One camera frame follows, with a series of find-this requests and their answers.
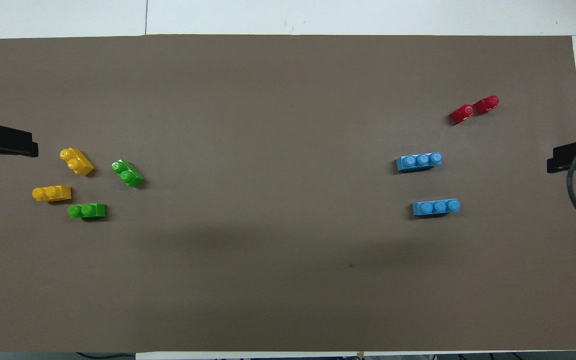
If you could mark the green two-stud toy brick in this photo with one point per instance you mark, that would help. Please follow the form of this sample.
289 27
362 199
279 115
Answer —
127 173
87 210

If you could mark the blue three-stud toy brick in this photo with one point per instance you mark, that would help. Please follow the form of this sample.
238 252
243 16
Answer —
419 161
436 206

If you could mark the yellow two-stud toy brick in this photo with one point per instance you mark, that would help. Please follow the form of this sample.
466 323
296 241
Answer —
51 193
77 161

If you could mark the red single-stud toy brick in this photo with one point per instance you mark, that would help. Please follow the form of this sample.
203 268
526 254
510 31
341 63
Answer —
486 104
460 114

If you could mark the brown paper table mat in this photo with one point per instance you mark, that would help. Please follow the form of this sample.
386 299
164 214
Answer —
288 150

